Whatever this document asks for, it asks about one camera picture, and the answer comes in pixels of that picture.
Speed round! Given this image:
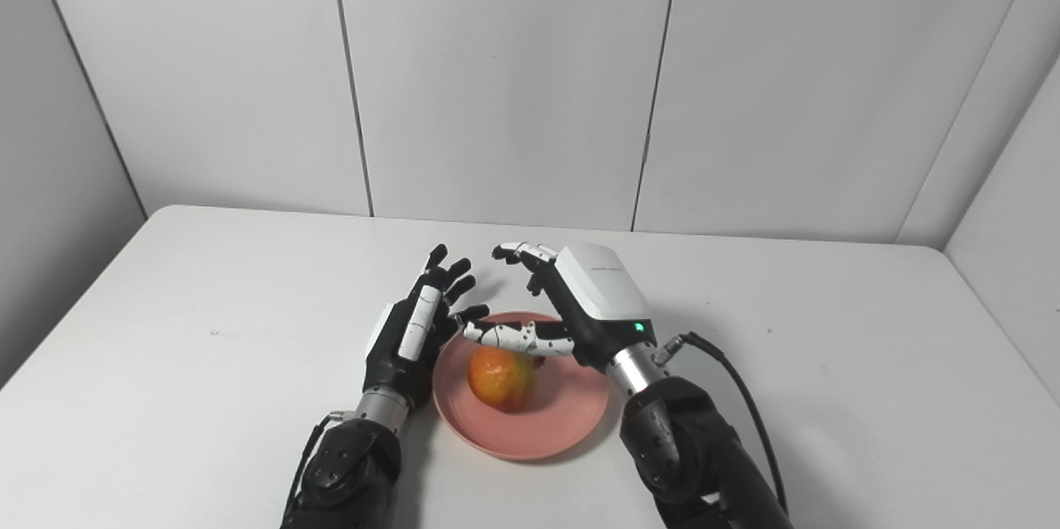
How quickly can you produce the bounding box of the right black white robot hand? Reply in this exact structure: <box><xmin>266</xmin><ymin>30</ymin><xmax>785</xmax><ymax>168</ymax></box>
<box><xmin>461</xmin><ymin>241</ymin><xmax>660</xmax><ymax>374</ymax></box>

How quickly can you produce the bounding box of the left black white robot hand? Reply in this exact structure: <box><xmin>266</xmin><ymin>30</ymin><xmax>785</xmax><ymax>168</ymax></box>
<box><xmin>362</xmin><ymin>243</ymin><xmax>491</xmax><ymax>411</ymax></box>

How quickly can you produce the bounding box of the red orange pomegranate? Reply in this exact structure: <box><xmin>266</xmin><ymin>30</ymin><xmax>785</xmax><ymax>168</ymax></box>
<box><xmin>467</xmin><ymin>345</ymin><xmax>541</xmax><ymax>414</ymax></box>

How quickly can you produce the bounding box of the pink round plate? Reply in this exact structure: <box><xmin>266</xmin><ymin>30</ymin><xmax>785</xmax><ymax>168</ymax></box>
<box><xmin>431</xmin><ymin>311</ymin><xmax>612</xmax><ymax>462</ymax></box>

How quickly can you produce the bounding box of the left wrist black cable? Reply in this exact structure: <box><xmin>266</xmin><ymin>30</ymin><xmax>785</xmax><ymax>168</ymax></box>
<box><xmin>284</xmin><ymin>410</ymin><xmax>359</xmax><ymax>515</ymax></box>

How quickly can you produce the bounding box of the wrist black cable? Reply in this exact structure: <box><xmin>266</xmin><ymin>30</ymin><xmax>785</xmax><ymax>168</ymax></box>
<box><xmin>284</xmin><ymin>410</ymin><xmax>359</xmax><ymax>515</ymax></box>
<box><xmin>653</xmin><ymin>331</ymin><xmax>789</xmax><ymax>515</ymax></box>

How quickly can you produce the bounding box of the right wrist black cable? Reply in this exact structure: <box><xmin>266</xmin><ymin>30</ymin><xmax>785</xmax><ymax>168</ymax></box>
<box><xmin>653</xmin><ymin>331</ymin><xmax>789</xmax><ymax>515</ymax></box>

